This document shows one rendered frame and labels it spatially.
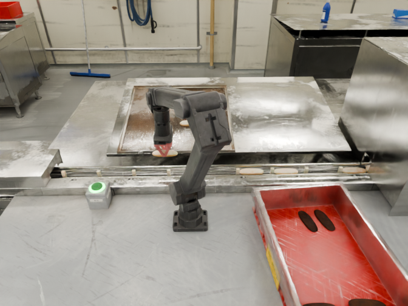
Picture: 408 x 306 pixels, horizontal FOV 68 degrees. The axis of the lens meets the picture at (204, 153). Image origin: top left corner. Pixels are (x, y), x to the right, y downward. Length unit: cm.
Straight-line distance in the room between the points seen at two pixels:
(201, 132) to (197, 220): 44
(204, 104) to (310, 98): 108
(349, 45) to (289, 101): 148
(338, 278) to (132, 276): 60
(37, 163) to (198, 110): 82
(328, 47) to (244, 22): 183
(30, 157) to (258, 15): 370
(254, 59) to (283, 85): 293
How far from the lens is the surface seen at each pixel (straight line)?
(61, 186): 127
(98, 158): 144
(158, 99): 98
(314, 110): 161
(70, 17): 507
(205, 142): 66
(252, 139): 136
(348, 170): 136
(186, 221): 102
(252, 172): 124
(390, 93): 126
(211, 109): 68
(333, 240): 111
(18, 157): 141
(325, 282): 100
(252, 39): 458
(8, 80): 375
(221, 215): 111
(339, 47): 297
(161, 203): 116
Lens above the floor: 163
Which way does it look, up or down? 35 degrees down
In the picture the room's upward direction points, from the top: straight up
